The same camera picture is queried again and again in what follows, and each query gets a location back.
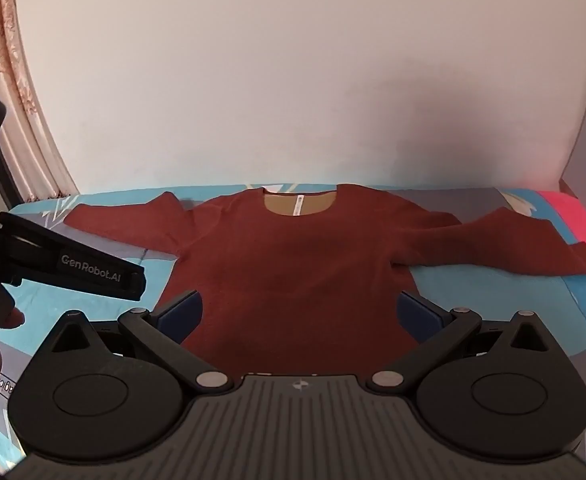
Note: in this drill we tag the printed blue grey blanket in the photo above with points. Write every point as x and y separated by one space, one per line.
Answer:
513 295

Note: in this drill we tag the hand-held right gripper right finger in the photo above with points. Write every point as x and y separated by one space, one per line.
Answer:
415 317

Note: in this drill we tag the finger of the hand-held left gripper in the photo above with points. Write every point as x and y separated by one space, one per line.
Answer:
88 265

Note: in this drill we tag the beige patterned curtain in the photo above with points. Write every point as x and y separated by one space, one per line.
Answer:
18 75

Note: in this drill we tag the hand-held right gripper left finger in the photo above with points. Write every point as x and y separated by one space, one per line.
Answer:
187 321

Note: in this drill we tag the rust red sweater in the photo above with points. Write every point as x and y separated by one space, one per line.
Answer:
293 285

